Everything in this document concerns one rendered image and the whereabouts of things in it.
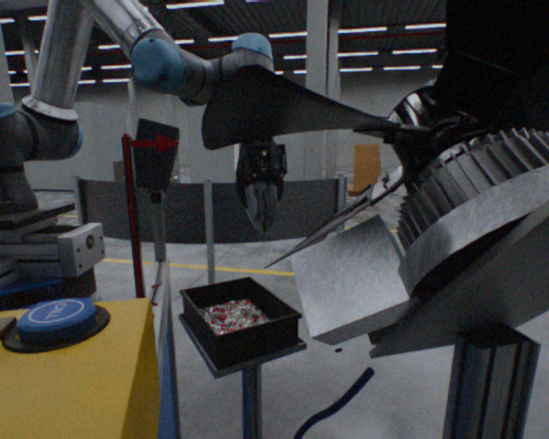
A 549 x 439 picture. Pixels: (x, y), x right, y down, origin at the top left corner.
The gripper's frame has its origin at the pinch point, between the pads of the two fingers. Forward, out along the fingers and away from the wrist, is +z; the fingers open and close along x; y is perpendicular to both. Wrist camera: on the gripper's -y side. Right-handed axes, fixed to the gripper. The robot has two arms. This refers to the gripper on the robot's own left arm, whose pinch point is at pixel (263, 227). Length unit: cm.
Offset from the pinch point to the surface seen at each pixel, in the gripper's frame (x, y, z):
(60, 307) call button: -21.6, 40.5, 6.7
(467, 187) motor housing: 15.8, 32.7, -0.8
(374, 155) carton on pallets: 416, -644, -193
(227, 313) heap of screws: -6.8, -9.9, 16.9
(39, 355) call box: -21.7, 43.4, 8.7
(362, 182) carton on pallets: 395, -673, -135
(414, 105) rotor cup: 19.5, 21.1, -15.1
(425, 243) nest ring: 10.5, 31.9, 4.9
